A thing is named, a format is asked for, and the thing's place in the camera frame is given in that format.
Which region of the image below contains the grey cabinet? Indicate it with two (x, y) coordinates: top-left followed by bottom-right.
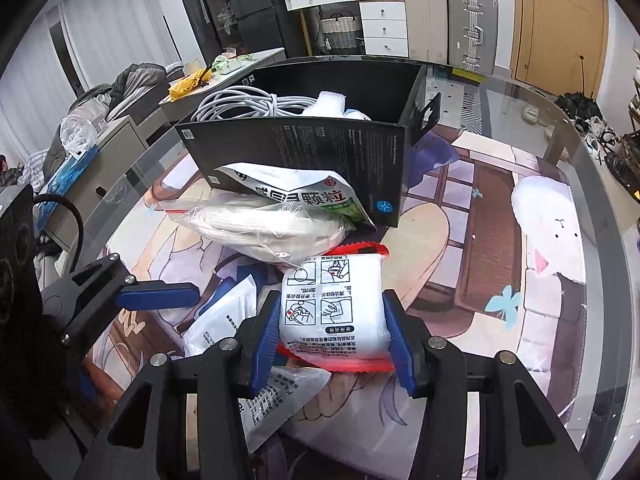
(37, 114), (153, 251)

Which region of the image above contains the white curtain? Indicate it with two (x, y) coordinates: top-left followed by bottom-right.
(0, 0), (176, 126)

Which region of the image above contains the bagged white cable bundle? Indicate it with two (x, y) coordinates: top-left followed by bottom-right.
(192, 87), (321, 122)

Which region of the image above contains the dark padded coat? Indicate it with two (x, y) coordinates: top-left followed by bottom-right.
(42, 62), (168, 176)

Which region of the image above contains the black umbrella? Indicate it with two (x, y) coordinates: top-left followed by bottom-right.
(555, 55), (603, 121)

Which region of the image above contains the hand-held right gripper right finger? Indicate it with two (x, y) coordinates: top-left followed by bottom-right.
(382, 290), (593, 480)

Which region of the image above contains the dark glossy wardrobe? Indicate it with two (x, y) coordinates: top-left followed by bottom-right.
(170, 0), (236, 61)

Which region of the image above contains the printed cartoon table mat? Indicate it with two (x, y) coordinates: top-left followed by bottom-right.
(85, 125), (591, 480)

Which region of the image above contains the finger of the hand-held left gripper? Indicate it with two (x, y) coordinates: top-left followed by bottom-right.
(75, 367), (97, 402)
(42, 254), (201, 346)

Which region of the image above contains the bagged cream cloth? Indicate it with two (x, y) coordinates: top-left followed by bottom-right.
(165, 195), (356, 266)

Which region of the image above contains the beige suitcase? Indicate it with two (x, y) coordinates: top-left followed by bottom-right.
(402, 0), (451, 63)

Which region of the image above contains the white trash bin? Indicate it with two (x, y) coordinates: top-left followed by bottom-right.
(602, 150), (640, 201)

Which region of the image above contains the red-edged white cotton packet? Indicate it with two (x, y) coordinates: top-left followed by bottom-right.
(274, 244), (408, 373)

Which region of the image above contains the white desk with drawers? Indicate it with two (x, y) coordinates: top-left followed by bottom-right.
(285, 0), (408, 58)

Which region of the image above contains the black refrigerator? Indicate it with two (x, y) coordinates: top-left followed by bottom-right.
(220, 0), (296, 56)

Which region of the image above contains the woven basket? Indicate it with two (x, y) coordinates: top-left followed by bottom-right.
(319, 15), (362, 51)

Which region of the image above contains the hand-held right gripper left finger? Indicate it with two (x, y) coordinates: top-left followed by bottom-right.
(75, 290), (283, 480)

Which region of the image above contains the white plush toy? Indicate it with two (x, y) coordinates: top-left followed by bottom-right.
(312, 90), (373, 122)

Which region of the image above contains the yellow plastic bag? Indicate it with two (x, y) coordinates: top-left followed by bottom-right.
(167, 72), (213, 103)

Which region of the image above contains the wooden door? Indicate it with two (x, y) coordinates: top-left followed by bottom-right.
(512, 0), (608, 98)

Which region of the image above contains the white blue packet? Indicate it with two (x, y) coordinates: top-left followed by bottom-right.
(182, 275), (258, 358)

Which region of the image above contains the green white medicine packet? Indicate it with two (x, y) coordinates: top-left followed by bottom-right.
(215, 162), (377, 233)

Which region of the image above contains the clear plastic bag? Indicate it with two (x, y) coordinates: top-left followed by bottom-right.
(60, 114), (98, 156)

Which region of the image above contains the black cable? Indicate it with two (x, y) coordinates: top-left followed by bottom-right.
(34, 194), (86, 261)

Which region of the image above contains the blue tissue pack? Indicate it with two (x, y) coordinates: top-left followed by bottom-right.
(35, 147), (101, 231)

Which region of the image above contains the silver suitcase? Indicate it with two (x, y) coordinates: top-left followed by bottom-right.
(446, 0), (499, 73)

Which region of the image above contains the pile of shoes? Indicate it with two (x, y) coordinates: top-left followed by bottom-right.
(575, 115), (621, 156)

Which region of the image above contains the black cardboard box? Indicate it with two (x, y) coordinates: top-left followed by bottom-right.
(175, 57), (442, 228)

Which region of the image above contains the grey side table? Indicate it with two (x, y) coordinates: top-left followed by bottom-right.
(159, 47), (287, 123)

